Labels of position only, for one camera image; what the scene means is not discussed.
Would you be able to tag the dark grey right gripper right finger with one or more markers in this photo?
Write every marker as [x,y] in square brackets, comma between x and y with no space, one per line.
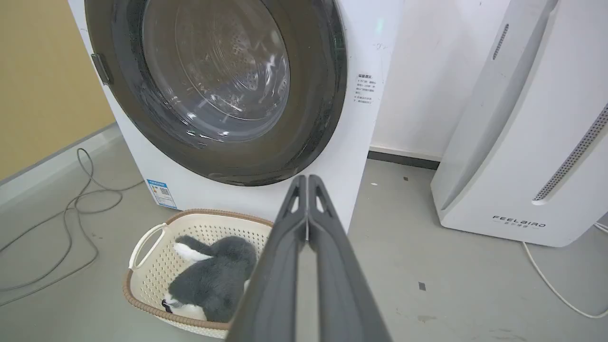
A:
[339,285]

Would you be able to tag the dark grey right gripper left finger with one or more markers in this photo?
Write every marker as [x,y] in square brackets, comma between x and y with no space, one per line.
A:
[278,280]

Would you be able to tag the dark round washing machine door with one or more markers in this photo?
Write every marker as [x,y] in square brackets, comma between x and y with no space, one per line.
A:
[213,90]

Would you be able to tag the white washing machine body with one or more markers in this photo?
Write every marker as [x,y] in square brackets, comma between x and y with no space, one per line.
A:
[365,85]

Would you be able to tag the grey white plush toy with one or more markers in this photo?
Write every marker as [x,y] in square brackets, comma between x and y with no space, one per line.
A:
[216,280]

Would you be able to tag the cream plastic laundry basket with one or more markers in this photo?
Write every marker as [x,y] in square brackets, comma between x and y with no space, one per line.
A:
[156,270]

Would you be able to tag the blue energy label sticker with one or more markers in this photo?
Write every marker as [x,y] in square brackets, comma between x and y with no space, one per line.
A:
[162,194]

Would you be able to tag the white air purifier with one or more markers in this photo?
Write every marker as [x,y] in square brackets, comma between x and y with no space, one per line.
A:
[527,142]

